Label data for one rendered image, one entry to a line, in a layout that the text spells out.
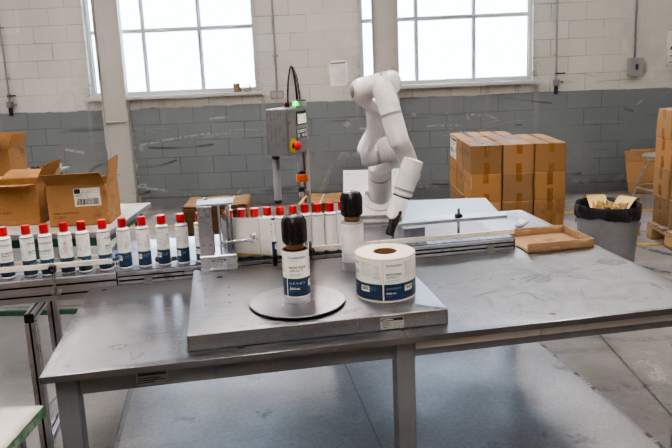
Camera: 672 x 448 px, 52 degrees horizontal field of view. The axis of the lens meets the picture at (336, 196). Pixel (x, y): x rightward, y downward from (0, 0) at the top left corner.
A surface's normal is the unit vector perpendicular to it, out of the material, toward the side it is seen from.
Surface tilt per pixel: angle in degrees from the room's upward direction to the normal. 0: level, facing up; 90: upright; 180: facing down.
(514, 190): 90
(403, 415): 90
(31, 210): 89
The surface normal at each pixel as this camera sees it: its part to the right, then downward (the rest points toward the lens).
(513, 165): -0.01, 0.22
